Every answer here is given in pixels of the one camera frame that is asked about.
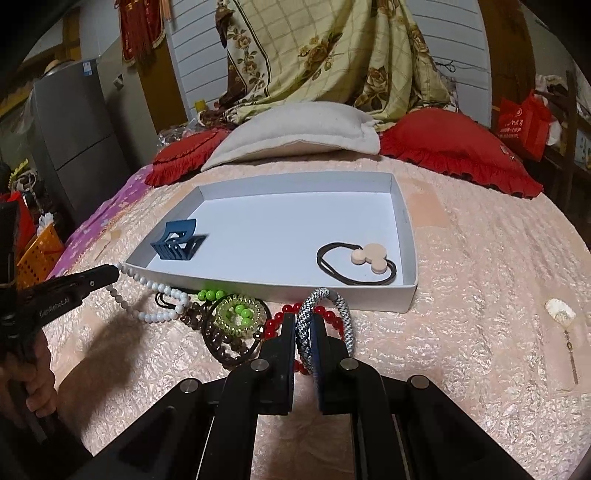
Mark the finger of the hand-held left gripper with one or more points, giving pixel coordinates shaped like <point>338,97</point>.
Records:
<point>94,276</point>

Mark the white topped hairpin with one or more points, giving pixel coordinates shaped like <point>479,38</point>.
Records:
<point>559,311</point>

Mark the white pillow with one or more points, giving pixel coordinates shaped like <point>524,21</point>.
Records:
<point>295,129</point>

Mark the blue hair claw clip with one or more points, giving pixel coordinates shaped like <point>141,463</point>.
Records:
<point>166,249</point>

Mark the straw hat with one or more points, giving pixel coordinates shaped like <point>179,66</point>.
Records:
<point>55,67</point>

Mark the orange plastic basket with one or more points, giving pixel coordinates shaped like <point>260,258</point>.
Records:
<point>39,258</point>

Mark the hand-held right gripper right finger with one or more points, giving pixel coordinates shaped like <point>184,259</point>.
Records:
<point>316,355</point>

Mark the cream floral blanket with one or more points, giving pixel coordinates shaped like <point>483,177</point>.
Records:
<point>332,50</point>

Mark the grey refrigerator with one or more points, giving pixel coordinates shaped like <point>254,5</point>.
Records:
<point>74,138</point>

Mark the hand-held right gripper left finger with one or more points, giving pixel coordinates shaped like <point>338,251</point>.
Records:
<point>288,355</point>

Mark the red shopping bag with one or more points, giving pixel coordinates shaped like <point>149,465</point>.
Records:
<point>524,124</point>

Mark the white slatted headboard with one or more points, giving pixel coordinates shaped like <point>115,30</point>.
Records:
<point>198,60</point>

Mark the person's left hand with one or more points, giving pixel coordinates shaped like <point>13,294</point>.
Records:
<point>40,383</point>

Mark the red tasselled wall hanging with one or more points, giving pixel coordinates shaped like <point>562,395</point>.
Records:
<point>138,32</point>

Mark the yellow bottle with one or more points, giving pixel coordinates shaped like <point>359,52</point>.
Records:
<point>201,106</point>

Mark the red fringed pillow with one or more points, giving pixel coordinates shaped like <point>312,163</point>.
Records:
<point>457,143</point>
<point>184,159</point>

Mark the white shallow cardboard box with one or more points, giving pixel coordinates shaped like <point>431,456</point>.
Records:
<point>277,230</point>

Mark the purple floral sheet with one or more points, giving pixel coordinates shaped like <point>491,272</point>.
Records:
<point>111,207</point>

